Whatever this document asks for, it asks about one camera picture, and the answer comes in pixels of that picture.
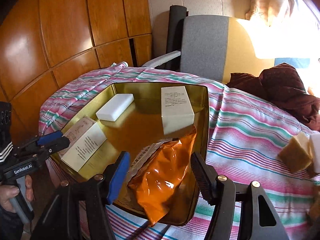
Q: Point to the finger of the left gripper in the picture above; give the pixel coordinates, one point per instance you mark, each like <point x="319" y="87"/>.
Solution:
<point x="38" y="149"/>
<point x="48" y="137"/>

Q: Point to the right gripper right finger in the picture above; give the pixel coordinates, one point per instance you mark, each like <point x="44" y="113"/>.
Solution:
<point x="258" y="217"/>

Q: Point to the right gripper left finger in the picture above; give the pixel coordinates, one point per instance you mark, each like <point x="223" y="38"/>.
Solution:
<point x="61" y="216"/>

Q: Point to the white printed box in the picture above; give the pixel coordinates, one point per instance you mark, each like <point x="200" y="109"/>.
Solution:
<point x="85" y="138"/>

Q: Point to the white foam block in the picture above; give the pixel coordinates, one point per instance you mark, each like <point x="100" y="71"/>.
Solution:
<point x="115" y="107"/>

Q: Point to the orange snack bag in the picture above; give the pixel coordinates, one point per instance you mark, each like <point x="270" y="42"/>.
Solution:
<point x="156" y="181"/>

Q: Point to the beige cardboard box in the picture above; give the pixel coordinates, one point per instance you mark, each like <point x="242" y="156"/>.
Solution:
<point x="176" y="109"/>

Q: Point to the person's left hand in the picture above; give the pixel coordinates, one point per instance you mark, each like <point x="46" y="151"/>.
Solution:
<point x="11" y="191"/>

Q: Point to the yellow sponge block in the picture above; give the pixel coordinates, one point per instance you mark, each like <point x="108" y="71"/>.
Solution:
<point x="296" y="155"/>

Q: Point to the striped pink green bedsheet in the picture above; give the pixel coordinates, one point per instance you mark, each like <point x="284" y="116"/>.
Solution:
<point x="245" y="134"/>

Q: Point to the wooden wardrobe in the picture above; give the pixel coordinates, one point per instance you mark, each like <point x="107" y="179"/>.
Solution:
<point x="46" y="44"/>

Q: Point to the gold metal tin tray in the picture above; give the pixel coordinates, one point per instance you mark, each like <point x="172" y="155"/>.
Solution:
<point x="140" y="126"/>

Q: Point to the dark brown blanket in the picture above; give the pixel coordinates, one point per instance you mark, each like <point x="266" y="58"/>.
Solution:
<point x="282" y="86"/>

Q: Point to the grey yellow blue headboard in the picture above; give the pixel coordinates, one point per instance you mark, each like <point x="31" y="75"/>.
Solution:
<point x="216" y="46"/>

